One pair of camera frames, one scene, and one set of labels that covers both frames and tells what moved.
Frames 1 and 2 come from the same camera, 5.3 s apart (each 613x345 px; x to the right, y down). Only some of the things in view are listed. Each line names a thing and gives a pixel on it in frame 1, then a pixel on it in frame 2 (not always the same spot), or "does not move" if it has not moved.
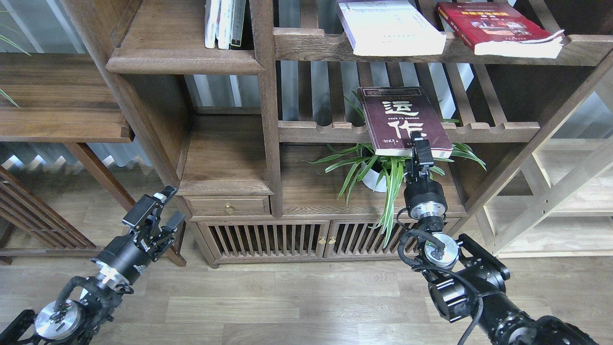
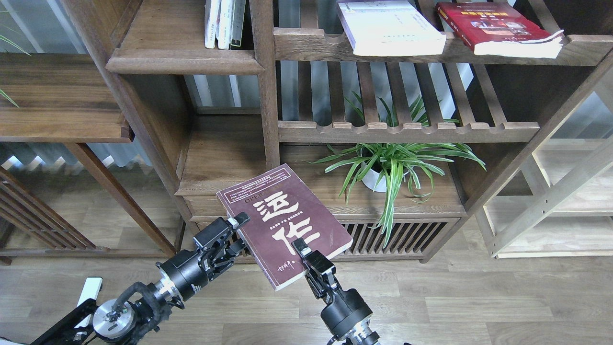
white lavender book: x=390 y=28 does not move
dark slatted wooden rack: x=20 y=207 does not move
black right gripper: x=425 y=198 → x=346 y=309
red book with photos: x=496 y=28 does not move
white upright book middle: x=224 y=26 does not move
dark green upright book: x=237 y=25 does not move
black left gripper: x=127 y=254 → x=189 y=271
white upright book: x=212 y=9 does not move
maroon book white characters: x=391 y=113 → x=282 y=209
